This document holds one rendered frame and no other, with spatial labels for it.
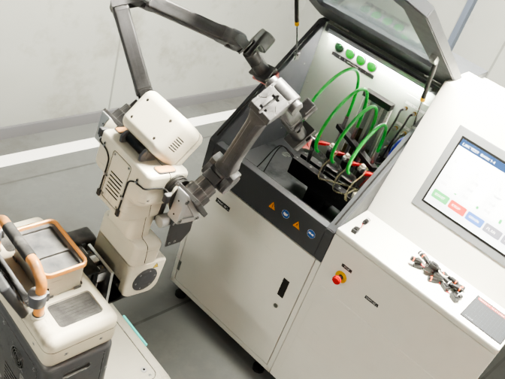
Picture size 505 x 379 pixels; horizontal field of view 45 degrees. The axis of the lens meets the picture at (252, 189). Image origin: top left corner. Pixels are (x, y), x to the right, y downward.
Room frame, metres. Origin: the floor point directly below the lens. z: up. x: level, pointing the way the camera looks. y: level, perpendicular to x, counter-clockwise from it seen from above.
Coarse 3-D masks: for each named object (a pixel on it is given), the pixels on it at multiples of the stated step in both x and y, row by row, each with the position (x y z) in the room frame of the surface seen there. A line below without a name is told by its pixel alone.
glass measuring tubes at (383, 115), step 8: (368, 88) 2.54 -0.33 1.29; (376, 96) 2.48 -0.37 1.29; (368, 104) 2.52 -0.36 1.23; (376, 104) 2.47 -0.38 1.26; (384, 104) 2.46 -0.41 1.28; (392, 104) 2.46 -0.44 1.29; (368, 112) 2.49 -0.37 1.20; (384, 112) 2.45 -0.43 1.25; (368, 120) 2.50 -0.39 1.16; (376, 120) 2.49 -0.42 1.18; (384, 120) 2.47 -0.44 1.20; (352, 128) 2.51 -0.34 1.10; (360, 128) 2.49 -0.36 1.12; (368, 128) 2.47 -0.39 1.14; (360, 136) 2.51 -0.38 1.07; (376, 136) 2.47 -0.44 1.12; (344, 144) 2.51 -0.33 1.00; (368, 144) 2.46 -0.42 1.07; (344, 152) 2.51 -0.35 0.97; (352, 152) 2.50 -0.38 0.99; (368, 152) 2.46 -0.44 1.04; (360, 160) 2.46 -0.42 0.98
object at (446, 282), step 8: (424, 256) 1.87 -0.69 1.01; (416, 264) 1.83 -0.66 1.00; (432, 264) 1.82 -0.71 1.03; (432, 272) 1.81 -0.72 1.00; (440, 272) 1.81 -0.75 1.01; (432, 280) 1.78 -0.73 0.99; (440, 280) 1.78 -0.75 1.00; (448, 280) 1.78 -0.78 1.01; (456, 280) 1.79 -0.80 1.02; (448, 288) 1.76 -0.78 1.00; (456, 288) 1.76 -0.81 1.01; (464, 288) 1.79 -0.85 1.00; (456, 296) 1.72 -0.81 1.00
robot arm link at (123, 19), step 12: (120, 0) 1.97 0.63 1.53; (132, 0) 1.98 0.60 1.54; (120, 12) 1.95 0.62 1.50; (120, 24) 1.93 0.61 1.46; (132, 24) 1.95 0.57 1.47; (120, 36) 1.93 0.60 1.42; (132, 36) 1.93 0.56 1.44; (132, 48) 1.91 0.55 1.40; (132, 60) 1.89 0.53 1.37; (132, 72) 1.87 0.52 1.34; (144, 72) 1.88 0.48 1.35; (144, 84) 1.86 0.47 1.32
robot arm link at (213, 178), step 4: (208, 168) 1.57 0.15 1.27; (212, 168) 1.58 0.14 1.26; (216, 168) 1.59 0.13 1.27; (204, 172) 1.56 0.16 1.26; (208, 172) 1.56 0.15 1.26; (212, 172) 1.57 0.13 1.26; (216, 172) 1.58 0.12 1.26; (220, 172) 1.58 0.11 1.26; (204, 176) 1.55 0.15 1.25; (208, 176) 1.56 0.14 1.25; (212, 176) 1.56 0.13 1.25; (216, 176) 1.56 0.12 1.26; (220, 176) 1.57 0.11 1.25; (208, 180) 1.55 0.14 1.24; (212, 180) 1.55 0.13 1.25; (216, 180) 1.55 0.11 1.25; (220, 180) 1.56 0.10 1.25; (212, 184) 1.54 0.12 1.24; (216, 184) 1.55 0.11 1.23
